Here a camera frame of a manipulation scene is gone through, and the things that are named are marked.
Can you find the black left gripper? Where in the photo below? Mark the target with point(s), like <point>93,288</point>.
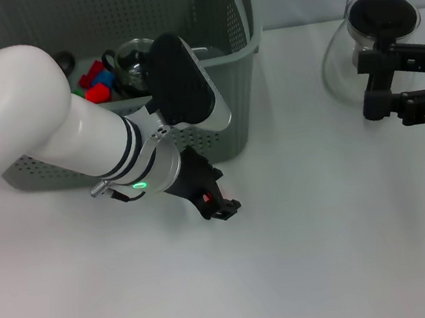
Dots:
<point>192,173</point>

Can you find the small red sloped block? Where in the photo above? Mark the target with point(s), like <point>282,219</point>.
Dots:
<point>208,197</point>

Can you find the bright red curved block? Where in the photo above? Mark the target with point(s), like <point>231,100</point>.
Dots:
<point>97,93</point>

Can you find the glass teacup black sleeve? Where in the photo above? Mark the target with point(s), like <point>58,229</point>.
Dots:
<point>130,64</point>

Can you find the blue square plate block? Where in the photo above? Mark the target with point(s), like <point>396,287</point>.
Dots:
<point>105,78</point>

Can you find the green toy brick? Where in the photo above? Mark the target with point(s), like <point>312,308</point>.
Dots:
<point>77,92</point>

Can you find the dark red arch block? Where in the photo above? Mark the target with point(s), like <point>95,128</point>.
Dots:
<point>87,78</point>

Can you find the grey perforated plastic storage bin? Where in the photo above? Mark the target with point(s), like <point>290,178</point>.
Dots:
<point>243,95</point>

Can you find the left gripper silver plug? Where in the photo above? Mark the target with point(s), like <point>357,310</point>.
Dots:
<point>100,188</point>

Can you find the black clay teapot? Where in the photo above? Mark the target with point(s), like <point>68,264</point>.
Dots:
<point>66,61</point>

